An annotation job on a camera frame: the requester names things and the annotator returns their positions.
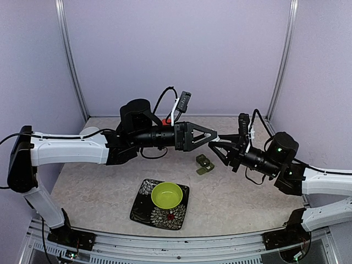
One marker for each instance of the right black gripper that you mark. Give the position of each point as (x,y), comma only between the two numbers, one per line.
(235,158)

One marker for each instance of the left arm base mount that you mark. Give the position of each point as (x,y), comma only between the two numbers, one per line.
(72,238)

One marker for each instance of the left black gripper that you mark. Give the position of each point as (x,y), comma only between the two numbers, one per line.
(187,127)

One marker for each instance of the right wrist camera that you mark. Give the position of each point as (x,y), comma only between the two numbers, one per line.
(243,121)

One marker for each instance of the left aluminium frame post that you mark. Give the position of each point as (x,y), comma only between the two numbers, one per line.
(60,10)

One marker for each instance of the green pill organizer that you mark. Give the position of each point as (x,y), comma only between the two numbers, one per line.
(205,164)

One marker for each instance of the aluminium frame post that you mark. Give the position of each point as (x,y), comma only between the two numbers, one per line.
(293,10)
(60,10)

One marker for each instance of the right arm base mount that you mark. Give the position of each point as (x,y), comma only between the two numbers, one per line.
(290,235)

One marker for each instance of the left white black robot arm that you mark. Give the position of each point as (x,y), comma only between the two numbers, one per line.
(138,128)

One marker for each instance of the black floral square plate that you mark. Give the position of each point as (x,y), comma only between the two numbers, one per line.
(145,212)

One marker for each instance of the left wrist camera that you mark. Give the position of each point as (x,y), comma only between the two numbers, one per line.
(183,101)

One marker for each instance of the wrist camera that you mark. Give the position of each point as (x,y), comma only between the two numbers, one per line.
(243,121)
(183,101)

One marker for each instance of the white ceramic bowl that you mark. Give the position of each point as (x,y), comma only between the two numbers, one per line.
(89,130)

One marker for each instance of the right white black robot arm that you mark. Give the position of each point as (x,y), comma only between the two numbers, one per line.
(291,177)

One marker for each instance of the lime green bowl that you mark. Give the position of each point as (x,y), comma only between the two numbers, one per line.
(166,195)

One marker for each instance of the small white pill bottle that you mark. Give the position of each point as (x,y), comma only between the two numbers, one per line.
(214,141)

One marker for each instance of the front aluminium rail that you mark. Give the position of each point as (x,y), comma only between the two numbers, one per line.
(121,248)

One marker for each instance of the right aluminium frame post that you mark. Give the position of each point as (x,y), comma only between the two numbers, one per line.
(293,10)

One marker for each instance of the red pill bottle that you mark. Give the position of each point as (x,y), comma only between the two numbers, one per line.
(167,122)

